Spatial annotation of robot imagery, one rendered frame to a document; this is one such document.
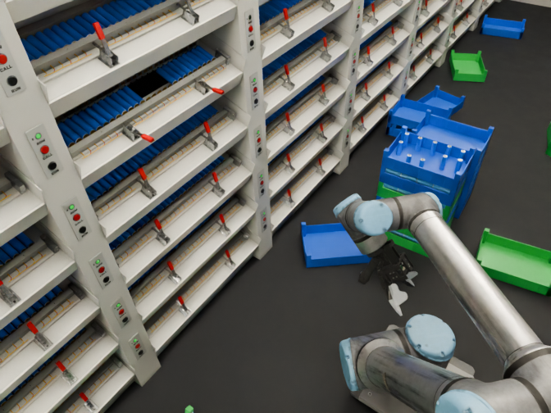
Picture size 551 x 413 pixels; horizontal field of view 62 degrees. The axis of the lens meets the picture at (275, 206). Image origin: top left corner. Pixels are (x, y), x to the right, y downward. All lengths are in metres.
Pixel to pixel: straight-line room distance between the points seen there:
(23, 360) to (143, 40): 0.86
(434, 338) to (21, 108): 1.21
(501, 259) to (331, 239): 0.73
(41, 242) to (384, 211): 0.86
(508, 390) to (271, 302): 1.17
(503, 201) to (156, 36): 1.84
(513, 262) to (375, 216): 1.12
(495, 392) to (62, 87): 1.01
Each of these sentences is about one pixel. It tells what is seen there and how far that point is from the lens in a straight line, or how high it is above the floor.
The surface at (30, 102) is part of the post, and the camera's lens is 1.04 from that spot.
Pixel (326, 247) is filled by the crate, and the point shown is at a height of 0.00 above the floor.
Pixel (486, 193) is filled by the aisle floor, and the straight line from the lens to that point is 2.53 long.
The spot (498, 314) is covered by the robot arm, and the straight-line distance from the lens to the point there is 1.05.
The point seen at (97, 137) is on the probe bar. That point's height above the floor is 0.94.
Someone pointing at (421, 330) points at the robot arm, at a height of 0.35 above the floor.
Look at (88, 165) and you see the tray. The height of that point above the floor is 0.91.
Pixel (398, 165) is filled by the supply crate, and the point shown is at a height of 0.43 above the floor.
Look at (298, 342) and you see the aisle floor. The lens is 1.82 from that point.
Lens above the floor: 1.58
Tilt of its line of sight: 44 degrees down
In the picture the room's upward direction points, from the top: 3 degrees counter-clockwise
